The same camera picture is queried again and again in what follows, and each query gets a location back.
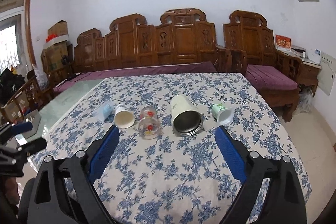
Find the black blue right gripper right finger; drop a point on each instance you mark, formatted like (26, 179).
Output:
(284, 201)

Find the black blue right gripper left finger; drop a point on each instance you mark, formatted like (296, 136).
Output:
(63, 190)

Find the green white plastic cup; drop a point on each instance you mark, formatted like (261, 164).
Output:
(222, 114)

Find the clear blue plastic cup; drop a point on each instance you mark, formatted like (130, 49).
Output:
(106, 110)

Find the white paper cup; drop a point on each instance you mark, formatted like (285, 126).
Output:
(123, 117)

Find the glass cup with red flowers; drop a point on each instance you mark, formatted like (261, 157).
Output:
(149, 125)

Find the wooden chair at left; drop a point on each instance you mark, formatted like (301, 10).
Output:
(28, 98)

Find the blue floral tablecloth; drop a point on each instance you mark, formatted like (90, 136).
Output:
(172, 178)

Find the white steel insulated tumbler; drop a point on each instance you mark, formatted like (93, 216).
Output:
(186, 120)

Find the white plastic bag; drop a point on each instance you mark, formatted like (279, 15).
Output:
(42, 78)

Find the purple sofa cushion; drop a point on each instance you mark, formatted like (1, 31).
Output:
(206, 67)

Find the purple armchair cushion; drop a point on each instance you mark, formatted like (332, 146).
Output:
(268, 78)

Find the carved wooden armchair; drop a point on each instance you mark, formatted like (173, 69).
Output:
(251, 42)

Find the wooden side table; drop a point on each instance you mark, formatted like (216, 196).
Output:
(308, 76)

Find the stacked cardboard boxes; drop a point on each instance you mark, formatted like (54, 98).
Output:
(57, 50)

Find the white router device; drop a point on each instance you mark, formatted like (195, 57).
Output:
(313, 56)

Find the red greeting card box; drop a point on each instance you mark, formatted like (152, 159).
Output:
(283, 42)

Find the long carved wooden sofa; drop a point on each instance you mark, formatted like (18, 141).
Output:
(184, 36)

